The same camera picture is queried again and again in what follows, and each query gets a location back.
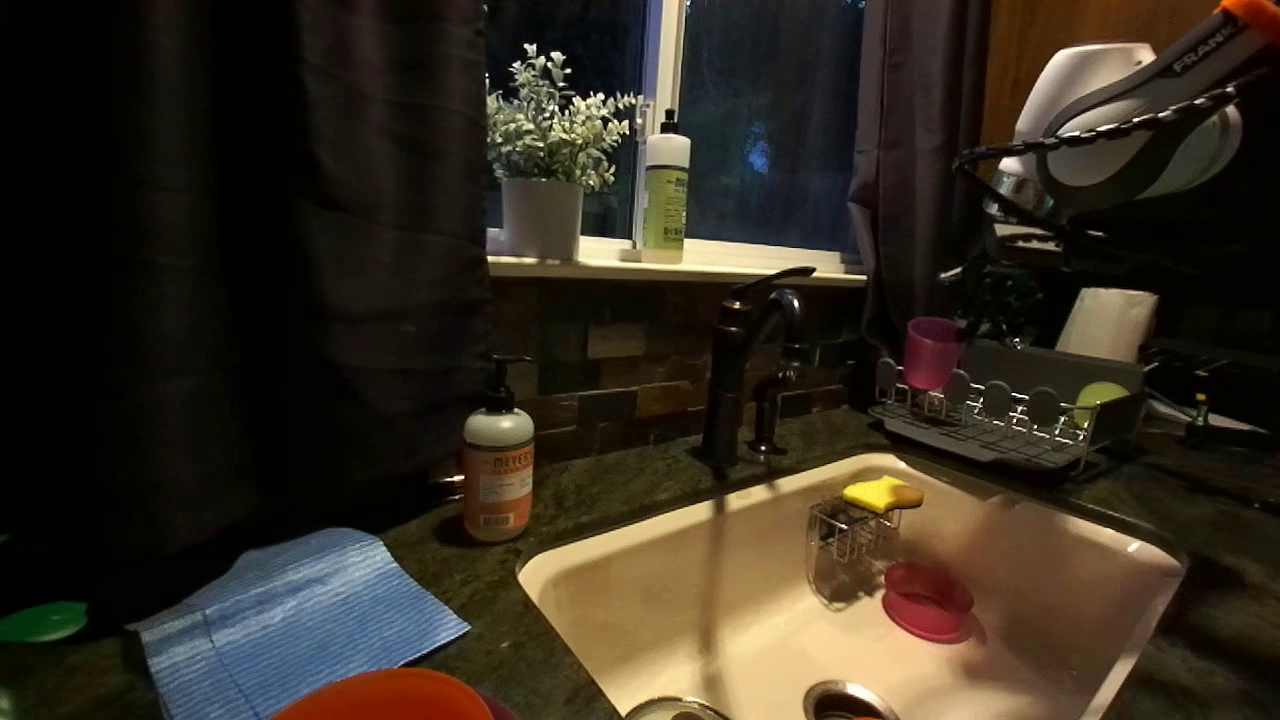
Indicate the round metal rim item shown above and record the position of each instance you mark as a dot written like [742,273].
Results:
[675,708]

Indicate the white window frame post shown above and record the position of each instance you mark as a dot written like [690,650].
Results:
[667,54]

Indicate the white paper towel roll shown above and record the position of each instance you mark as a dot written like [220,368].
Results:
[1104,327]

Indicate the blue dish cloth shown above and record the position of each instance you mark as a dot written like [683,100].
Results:
[295,622]

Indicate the orange label pump soap bottle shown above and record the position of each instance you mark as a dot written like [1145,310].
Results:
[498,464]

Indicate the green item in rack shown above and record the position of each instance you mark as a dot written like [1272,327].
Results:
[1103,395]

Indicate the green plant in white pot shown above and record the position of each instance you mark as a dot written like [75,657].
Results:
[544,144]

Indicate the white kitchen sink basin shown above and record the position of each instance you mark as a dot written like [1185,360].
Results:
[1041,586]

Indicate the metal sink drain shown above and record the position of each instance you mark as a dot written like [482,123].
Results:
[851,702]

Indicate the dark narrow window curtain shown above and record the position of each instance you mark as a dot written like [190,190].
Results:
[922,144]

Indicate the white window sill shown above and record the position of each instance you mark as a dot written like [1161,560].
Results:
[722,257]

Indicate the orange plate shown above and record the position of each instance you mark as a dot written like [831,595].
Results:
[385,699]

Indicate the grey dish plate rack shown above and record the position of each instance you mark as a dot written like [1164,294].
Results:
[1012,422]

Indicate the green dish soap bottle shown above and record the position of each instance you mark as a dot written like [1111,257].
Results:
[663,195]

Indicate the pink plastic cup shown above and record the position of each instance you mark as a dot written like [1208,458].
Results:
[933,353]

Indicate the dark grey window curtain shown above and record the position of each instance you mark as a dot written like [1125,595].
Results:
[240,265]

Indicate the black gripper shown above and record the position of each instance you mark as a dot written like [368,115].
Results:
[1002,283]

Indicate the green round lid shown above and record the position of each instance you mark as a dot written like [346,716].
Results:
[43,622]

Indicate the dark bronze sink faucet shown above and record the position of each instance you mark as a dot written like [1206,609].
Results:
[728,375]

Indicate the wooden wall cabinet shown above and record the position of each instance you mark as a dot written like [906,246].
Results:
[1055,25]

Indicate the yellow sponge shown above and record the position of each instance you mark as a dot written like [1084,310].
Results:
[880,495]

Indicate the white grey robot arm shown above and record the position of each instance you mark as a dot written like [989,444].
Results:
[1134,123]

